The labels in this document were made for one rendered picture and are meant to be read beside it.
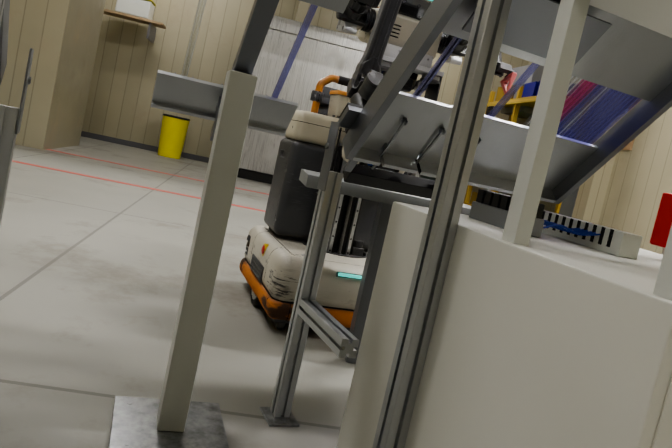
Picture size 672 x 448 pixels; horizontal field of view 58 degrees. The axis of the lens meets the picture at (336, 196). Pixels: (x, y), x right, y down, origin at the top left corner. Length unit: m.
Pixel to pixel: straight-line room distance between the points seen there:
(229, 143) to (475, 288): 0.61
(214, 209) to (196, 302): 0.21
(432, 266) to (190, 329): 0.59
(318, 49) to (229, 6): 2.05
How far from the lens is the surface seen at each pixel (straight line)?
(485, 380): 0.96
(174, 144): 8.95
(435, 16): 1.26
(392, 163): 1.53
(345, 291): 2.23
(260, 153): 7.99
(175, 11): 9.66
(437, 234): 1.02
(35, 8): 6.95
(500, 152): 1.66
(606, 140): 1.78
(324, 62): 8.09
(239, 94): 1.30
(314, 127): 2.43
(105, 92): 9.70
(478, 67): 1.02
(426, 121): 1.49
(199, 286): 1.35
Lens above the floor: 0.71
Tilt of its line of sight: 5 degrees down
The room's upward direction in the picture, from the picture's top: 13 degrees clockwise
